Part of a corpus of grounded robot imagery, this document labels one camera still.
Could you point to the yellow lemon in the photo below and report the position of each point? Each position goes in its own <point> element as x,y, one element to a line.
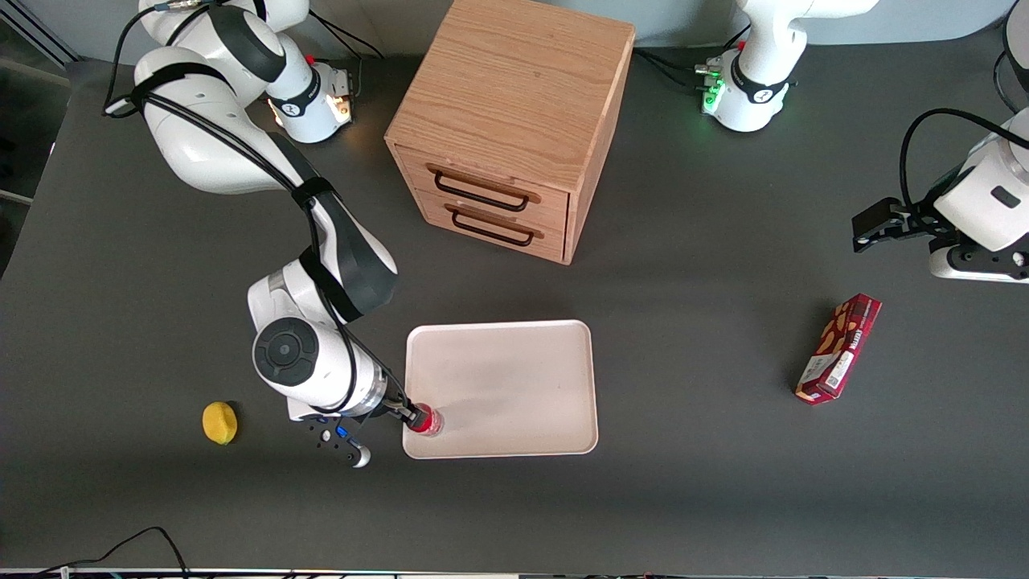
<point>219,423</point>

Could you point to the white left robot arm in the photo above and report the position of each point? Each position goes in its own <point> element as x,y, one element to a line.
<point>764,56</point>

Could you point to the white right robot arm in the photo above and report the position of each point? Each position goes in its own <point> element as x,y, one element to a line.
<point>201,145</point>

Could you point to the wooden drawer cabinet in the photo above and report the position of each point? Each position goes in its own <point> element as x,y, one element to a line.
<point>514,80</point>

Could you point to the white rectangular tray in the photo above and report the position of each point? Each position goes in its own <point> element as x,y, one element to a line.
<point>506,386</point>

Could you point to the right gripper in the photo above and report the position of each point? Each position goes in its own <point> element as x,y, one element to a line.
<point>396,407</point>

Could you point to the red snack box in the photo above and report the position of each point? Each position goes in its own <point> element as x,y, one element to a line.
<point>840,347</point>

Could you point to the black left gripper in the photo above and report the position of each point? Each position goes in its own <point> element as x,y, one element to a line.
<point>907,222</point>

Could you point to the wooden upper drawer front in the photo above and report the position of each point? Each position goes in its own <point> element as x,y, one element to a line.
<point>555,205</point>

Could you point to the wooden lower drawer front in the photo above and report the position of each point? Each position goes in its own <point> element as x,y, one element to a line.
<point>555,241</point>

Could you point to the wooden drawer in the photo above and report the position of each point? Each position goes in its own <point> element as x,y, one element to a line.
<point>555,241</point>
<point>555,205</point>

